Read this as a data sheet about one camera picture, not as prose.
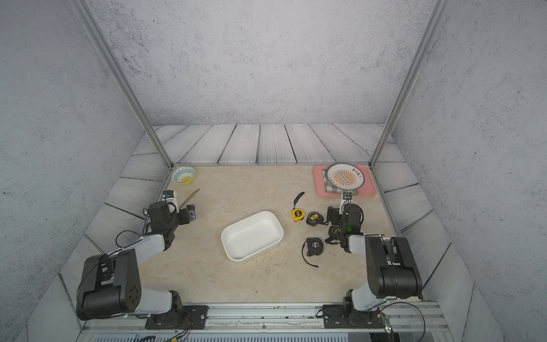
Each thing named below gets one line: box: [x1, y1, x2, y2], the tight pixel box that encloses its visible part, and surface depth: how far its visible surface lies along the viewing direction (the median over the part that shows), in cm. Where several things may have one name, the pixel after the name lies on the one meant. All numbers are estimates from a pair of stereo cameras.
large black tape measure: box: [301, 237, 324, 268], surface depth 88 cm
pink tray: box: [313, 164, 377, 197], surface depth 114 cm
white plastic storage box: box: [220, 210, 285, 262], surface depth 94 cm
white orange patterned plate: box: [326, 162, 366, 191], surface depth 117 cm
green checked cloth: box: [322, 168, 359, 196], surface depth 110 cm
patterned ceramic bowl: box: [170, 166, 196, 185], surface depth 117 cm
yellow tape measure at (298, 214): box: [291, 190, 305, 222], surface depth 100 cm
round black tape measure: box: [324, 225, 342, 245], surface depth 93 cm
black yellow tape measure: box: [306, 211, 325, 227], surface depth 98 cm
